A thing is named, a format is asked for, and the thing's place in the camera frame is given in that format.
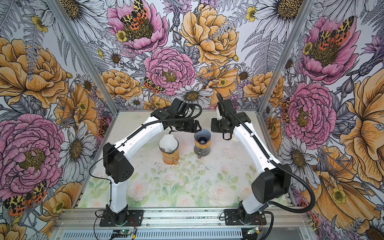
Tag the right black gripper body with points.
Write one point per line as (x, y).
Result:
(218, 126)

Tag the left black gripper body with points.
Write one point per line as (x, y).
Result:
(185, 125)

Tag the blue glass dripper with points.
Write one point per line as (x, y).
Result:
(202, 138)

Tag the orange glass carafe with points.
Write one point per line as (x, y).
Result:
(171, 158)

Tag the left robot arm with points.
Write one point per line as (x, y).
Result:
(116, 158)

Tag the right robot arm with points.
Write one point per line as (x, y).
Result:
(274, 179)

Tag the grey glass pitcher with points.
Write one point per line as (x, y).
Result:
(202, 151)

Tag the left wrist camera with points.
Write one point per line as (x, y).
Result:
(179, 108)

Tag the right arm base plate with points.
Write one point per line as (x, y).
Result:
(238, 217)

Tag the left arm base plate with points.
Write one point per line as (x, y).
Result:
(132, 217)

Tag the aluminium frame rail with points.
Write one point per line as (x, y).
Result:
(183, 224)

